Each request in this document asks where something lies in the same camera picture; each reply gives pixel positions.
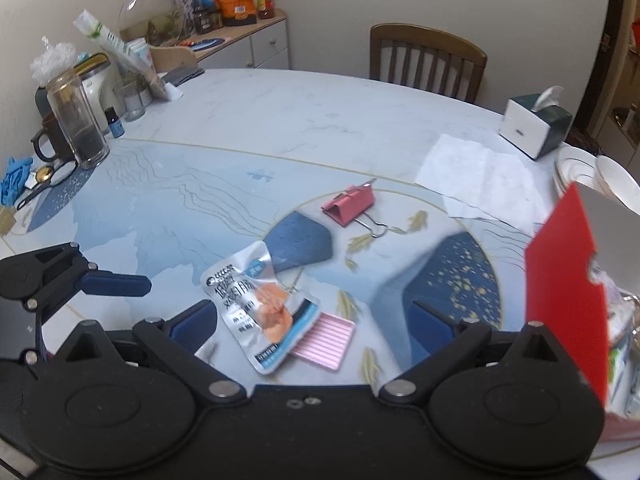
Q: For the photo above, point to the white green tall package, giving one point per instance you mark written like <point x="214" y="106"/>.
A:
<point x="96" y="31"/>

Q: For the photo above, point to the pink ribbed tray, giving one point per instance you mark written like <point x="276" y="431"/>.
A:
<point x="327" y="342"/>

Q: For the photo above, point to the dark brown mug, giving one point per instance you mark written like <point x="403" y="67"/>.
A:
<point x="49" y="143"/>

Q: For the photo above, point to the brown wooden chair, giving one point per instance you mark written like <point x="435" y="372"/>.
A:
<point x="426" y="59"/>

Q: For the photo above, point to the blue glove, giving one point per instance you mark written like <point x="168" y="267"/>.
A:
<point x="13" y="182"/>

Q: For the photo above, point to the white paper napkin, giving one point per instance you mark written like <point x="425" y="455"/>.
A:
<point x="497" y="184"/>

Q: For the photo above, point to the white wooden sideboard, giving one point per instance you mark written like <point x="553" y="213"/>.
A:
<point x="261" y="45"/>

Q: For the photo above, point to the small blue dropper bottle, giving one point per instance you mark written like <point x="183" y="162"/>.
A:
<point x="114" y="123"/>

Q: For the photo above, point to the small drinking glass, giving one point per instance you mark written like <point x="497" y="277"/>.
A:
<point x="131" y="99"/>

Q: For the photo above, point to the pink binder clip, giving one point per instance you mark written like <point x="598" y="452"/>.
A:
<point x="352" y="205"/>

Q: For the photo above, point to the silver blue fish packet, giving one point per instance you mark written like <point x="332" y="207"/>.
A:
<point x="264" y="318"/>

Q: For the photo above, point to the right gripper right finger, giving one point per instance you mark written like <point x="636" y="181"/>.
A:
<point x="451" y="347"/>

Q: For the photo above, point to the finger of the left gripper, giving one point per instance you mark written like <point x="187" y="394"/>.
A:
<point x="107" y="283"/>

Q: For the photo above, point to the red cardboard box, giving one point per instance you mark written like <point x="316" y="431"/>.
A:
<point x="585" y="227"/>

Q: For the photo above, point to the white green tissue box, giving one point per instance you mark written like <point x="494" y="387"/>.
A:
<point x="536" y="124"/>

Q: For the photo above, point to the red lid jar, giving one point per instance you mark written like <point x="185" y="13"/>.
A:
<point x="265" y="9"/>

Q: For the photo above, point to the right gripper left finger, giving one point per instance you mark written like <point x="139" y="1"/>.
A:
<point x="171" y="346"/>

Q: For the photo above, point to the glass jar with dark contents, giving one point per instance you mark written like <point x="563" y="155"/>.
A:
<point x="70" y="106"/>

